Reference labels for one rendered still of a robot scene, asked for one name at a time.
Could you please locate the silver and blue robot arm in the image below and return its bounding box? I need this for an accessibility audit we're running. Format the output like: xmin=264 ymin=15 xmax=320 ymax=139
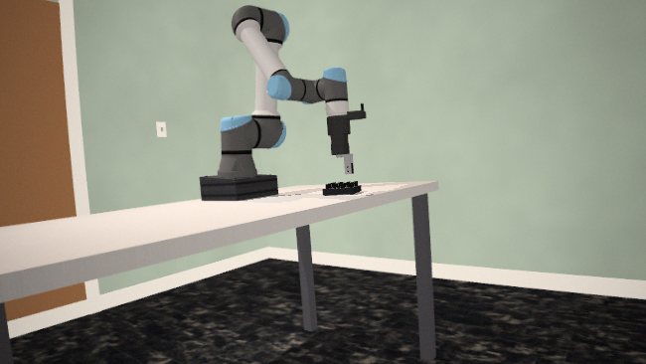
xmin=218 ymin=5 xmax=348 ymax=178

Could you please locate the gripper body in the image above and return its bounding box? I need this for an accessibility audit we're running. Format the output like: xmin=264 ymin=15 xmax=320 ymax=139
xmin=324 ymin=100 xmax=366 ymax=155

